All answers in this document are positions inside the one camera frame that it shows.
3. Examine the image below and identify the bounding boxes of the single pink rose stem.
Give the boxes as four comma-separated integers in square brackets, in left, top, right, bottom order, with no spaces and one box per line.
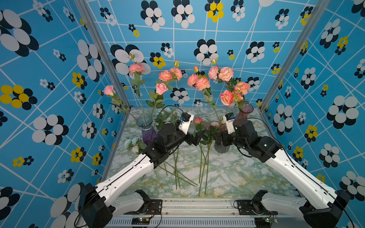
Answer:
[220,90,243,106]

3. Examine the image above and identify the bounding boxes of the pink peony flower stem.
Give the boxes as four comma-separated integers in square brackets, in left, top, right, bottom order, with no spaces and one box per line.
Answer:
[208,59,237,92]

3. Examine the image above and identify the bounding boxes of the front pink grey glass vase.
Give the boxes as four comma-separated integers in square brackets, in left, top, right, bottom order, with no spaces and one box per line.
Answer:
[214,124,232,154]

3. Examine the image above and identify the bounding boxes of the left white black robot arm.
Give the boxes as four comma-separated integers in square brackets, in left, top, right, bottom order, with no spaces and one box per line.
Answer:
[74,122,206,228]

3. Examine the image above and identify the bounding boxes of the left controller circuit board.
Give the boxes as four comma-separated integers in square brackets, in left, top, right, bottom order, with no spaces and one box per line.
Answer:
[131,217,151,227]

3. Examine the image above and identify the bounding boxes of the aluminium front rail frame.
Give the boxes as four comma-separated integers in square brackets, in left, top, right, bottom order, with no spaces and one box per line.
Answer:
[75,197,327,228]

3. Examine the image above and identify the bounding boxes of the right corner aluminium post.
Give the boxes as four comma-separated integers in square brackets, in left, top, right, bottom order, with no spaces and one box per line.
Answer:
[259,0,330,113]

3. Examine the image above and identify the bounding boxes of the pink grey glass vase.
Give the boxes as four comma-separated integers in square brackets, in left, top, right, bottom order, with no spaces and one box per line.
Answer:
[232,102,254,125]
[214,124,232,154]

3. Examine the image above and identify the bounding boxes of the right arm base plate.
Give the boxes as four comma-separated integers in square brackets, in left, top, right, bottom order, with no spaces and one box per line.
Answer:
[233,199,278,216]

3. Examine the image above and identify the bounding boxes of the left corner aluminium post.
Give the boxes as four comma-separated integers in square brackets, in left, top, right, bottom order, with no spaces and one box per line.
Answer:
[75,0,130,106]

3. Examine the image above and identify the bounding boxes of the right controller circuit board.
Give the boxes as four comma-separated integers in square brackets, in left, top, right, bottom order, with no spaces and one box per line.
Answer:
[255,218,278,228]

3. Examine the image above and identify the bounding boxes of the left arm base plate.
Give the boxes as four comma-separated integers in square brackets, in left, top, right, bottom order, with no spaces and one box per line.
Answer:
[125,199,163,215]

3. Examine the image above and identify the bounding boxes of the rear pink grey glass vase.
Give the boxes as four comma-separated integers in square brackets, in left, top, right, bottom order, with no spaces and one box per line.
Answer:
[232,102,254,125]

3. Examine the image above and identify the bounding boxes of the pile of artificial flowers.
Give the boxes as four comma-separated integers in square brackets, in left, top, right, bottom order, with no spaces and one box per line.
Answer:
[116,118,207,198]

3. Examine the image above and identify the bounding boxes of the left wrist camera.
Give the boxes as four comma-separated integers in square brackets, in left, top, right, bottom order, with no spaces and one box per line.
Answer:
[177,112,194,135]

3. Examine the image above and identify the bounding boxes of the blue purple glass vase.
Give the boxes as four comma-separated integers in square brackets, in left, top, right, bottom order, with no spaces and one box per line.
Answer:
[136,115,157,145]

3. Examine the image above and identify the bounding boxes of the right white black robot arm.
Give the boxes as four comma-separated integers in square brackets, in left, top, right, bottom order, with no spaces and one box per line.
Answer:
[216,118,350,228]

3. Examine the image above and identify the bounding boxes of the controller circuit board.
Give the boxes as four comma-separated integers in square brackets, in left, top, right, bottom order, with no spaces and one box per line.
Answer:
[255,218,278,228]
[131,217,151,227]

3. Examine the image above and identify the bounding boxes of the corner aluminium post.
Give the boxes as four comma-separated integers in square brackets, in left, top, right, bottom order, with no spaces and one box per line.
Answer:
[75,0,130,106]
[259,0,330,113]

